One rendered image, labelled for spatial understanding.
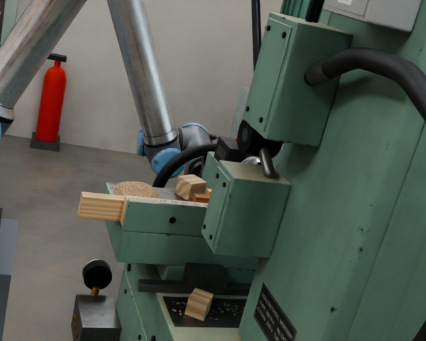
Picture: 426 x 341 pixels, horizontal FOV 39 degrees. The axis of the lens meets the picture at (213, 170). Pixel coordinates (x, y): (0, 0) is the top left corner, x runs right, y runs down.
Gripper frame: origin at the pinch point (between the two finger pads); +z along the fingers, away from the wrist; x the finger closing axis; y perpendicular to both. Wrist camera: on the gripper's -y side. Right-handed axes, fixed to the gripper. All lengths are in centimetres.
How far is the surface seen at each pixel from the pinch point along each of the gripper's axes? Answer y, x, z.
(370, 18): 85, -23, 52
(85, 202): 35, -42, 31
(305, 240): 54, -18, 55
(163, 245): 32, -28, 36
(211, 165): 28.6, -12.7, 9.9
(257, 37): 66, -21, 23
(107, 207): 35, -38, 32
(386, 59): 83, -22, 56
